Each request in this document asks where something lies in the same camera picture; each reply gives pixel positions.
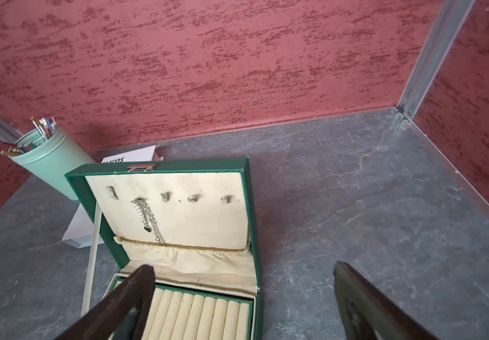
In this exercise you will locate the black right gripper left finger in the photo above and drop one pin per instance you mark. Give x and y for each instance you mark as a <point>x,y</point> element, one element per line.
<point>123,314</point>

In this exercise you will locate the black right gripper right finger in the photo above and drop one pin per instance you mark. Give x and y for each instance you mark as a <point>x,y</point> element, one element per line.
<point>366,313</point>

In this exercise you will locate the green jewelry box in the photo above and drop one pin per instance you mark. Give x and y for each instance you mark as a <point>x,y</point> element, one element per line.
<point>194,222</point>

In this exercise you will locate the mint green pencil cup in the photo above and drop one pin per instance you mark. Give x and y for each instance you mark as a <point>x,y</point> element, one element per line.
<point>53,160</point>

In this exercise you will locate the coloured pencils bunch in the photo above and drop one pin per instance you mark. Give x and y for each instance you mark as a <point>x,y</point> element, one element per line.
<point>44,129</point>

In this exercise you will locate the aluminium corner post right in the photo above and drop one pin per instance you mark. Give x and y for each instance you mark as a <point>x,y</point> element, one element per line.
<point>442,35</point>

